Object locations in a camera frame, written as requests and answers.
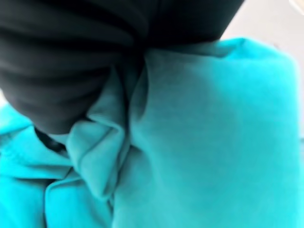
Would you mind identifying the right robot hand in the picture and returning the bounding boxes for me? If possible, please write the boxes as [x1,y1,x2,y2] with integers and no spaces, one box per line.
[0,0,247,152]

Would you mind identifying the turquoise garment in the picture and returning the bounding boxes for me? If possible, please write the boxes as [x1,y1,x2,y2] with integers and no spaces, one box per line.
[0,37,304,228]

